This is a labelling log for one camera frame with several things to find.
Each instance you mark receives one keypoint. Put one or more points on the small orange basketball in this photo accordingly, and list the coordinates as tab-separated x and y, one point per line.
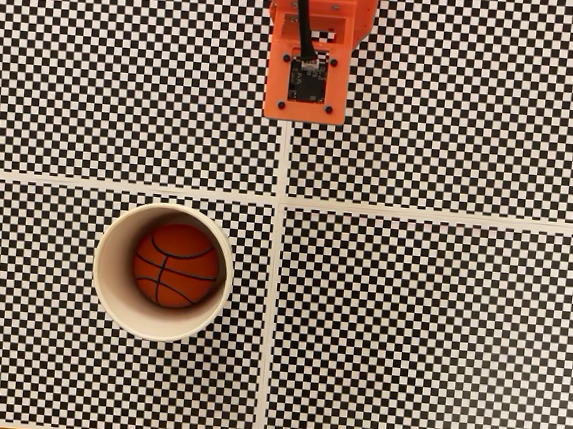
176	265

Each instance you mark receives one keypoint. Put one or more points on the white paper cup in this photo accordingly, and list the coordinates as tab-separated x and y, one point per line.
116	270

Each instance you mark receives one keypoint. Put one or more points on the orange camera mount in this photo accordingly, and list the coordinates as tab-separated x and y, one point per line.
278	83

